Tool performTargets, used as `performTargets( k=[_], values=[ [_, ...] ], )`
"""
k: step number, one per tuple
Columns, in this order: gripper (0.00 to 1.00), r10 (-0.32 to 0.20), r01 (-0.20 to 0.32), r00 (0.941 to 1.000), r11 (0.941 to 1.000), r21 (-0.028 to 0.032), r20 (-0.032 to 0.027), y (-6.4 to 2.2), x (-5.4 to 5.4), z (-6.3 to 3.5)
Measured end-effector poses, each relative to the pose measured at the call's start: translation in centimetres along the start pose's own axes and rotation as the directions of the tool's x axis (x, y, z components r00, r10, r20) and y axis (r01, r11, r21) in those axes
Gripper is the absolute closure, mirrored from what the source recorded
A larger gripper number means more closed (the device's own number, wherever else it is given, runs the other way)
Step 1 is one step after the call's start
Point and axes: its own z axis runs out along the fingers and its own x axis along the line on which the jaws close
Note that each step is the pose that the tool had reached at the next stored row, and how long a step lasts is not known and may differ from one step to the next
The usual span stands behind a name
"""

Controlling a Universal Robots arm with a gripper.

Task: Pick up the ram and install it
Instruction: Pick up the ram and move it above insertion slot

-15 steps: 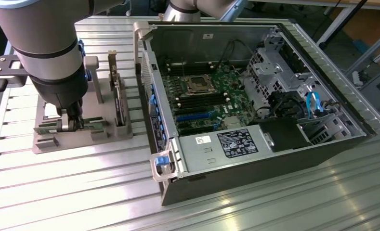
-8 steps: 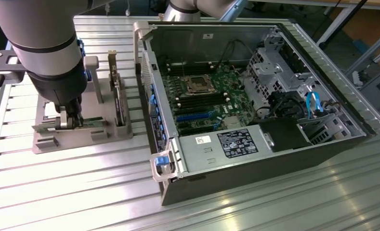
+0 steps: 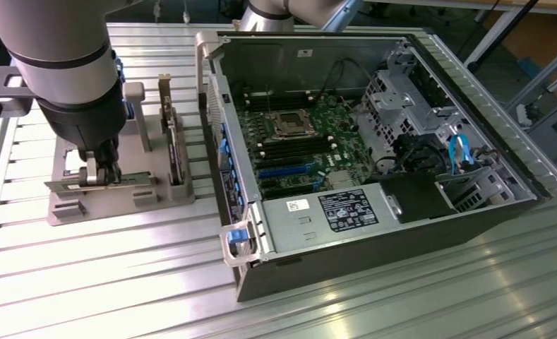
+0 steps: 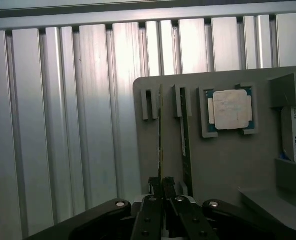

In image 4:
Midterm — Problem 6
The grey parts rack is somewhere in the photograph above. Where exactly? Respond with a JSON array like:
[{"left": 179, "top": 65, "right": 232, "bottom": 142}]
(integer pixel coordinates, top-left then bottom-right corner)
[{"left": 132, "top": 65, "right": 296, "bottom": 227}]

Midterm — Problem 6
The CPU with silver heat spreader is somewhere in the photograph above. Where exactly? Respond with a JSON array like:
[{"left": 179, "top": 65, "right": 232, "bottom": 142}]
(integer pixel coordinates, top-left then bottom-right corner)
[{"left": 205, "top": 87, "right": 253, "bottom": 133}]

